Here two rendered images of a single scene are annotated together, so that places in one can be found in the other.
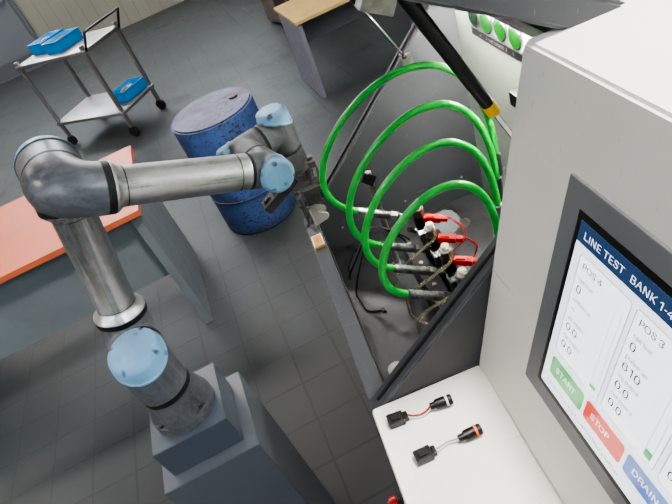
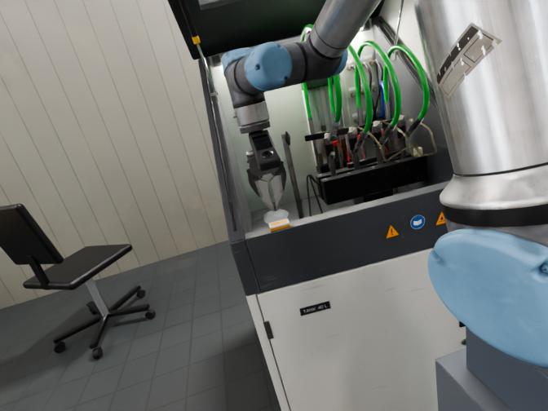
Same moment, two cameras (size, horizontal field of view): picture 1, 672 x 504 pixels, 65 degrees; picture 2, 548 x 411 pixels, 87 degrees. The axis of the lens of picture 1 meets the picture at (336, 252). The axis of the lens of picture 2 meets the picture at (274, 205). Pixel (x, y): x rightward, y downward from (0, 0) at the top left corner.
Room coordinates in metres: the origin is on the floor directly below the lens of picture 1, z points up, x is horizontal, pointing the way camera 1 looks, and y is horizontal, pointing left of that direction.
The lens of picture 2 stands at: (1.17, 0.71, 1.24)
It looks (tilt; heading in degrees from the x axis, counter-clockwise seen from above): 19 degrees down; 268
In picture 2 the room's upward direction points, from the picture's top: 14 degrees counter-clockwise
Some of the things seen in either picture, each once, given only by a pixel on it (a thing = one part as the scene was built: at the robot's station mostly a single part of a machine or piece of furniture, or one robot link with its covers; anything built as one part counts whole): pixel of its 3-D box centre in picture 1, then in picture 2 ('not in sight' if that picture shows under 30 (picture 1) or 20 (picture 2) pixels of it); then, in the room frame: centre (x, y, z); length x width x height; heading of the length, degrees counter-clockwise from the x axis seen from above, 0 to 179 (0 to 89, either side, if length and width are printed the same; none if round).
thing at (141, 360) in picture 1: (146, 364); not in sight; (0.84, 0.47, 1.07); 0.13 x 0.12 x 0.14; 20
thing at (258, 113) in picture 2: (290, 157); (250, 116); (1.15, 0.01, 1.22); 0.08 x 0.08 x 0.05
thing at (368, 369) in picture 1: (348, 315); (367, 232); (0.93, 0.03, 0.87); 0.62 x 0.04 x 0.16; 0
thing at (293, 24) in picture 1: (361, 23); not in sight; (4.53, -0.97, 0.33); 1.22 x 0.64 x 0.65; 96
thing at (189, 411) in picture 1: (174, 395); not in sight; (0.83, 0.47, 0.95); 0.15 x 0.15 x 0.10
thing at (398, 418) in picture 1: (419, 410); not in sight; (0.53, -0.03, 0.99); 0.12 x 0.02 x 0.02; 87
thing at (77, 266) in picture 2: not in sight; (81, 264); (2.47, -1.19, 0.53); 0.68 x 0.68 x 1.06
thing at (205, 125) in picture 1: (238, 162); not in sight; (2.95, 0.33, 0.38); 0.51 x 0.51 x 0.76
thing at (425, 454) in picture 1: (448, 443); not in sight; (0.45, -0.05, 0.99); 0.12 x 0.02 x 0.02; 92
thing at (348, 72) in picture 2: not in sight; (363, 90); (0.68, -0.47, 1.20); 0.13 x 0.03 x 0.31; 0
